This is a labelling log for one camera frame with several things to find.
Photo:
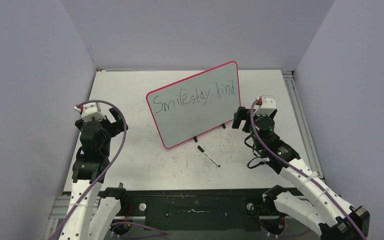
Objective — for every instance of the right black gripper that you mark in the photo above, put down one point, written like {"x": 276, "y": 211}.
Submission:
{"x": 243, "y": 114}

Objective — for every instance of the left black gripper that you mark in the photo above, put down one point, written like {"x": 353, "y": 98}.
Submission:
{"x": 116, "y": 127}

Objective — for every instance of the white whiteboard marker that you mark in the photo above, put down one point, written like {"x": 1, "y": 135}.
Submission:
{"x": 208, "y": 156}

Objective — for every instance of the pink framed whiteboard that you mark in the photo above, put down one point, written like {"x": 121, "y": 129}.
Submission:
{"x": 192, "y": 106}

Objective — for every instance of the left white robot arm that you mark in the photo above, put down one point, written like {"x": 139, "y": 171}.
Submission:
{"x": 83, "y": 220}

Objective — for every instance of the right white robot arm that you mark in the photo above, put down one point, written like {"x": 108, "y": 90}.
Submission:
{"x": 323, "y": 211}

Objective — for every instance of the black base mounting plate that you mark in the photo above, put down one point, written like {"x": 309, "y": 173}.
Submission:
{"x": 197, "y": 210}

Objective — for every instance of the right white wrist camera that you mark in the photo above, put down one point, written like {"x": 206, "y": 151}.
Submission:
{"x": 266, "y": 105}

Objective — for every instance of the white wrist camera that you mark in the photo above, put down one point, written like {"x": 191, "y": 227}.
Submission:
{"x": 266, "y": 105}
{"x": 90, "y": 112}

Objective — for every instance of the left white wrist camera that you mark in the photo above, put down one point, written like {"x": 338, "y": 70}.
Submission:
{"x": 90, "y": 112}

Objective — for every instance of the aluminium rail frame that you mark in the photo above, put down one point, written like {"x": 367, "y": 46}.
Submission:
{"x": 139, "y": 162}

